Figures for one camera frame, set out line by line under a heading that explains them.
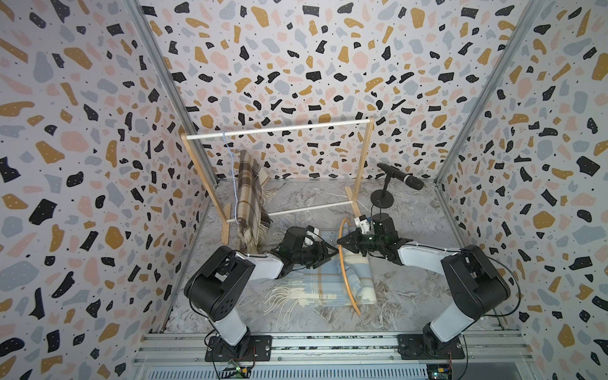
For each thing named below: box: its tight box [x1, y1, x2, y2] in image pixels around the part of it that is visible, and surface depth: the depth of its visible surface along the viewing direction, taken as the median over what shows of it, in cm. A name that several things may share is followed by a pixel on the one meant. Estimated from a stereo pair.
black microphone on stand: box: [370, 162, 425, 209], surface depth 106 cm
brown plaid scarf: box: [236, 149, 274, 255], surface depth 88 cm
